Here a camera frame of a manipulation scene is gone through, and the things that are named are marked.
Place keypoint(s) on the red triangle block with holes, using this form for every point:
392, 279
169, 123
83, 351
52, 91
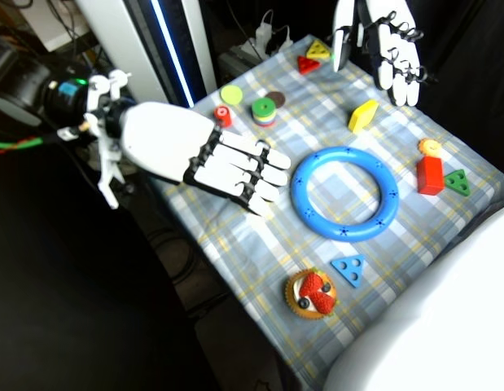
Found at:
308, 65

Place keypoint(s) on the red rectangular block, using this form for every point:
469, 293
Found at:
430, 176

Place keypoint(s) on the yellow-green round disc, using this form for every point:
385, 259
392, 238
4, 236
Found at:
231, 95

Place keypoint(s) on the coloured discs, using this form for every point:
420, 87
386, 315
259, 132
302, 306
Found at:
264, 112

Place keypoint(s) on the red small cylinder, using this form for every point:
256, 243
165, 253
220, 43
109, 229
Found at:
223, 117

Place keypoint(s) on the large white rounded shell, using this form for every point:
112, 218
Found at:
439, 317

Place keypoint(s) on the brown round disc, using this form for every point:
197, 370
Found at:
277, 99

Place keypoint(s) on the white column with blue light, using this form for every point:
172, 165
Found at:
113, 36

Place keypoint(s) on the grey power strip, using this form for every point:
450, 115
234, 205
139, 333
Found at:
237, 59

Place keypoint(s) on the yellow triangle block with holes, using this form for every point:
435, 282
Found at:
318, 51

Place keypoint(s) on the white power plug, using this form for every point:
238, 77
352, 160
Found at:
285, 42
263, 34

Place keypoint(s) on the blue triangle block with holes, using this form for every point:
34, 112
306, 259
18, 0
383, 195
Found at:
351, 271

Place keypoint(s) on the green triangle block with holes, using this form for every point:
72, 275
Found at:
457, 183

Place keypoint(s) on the toy fruit cupcake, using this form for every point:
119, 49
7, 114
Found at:
311, 295

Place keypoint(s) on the blue plaid cloth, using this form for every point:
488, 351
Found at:
255, 244

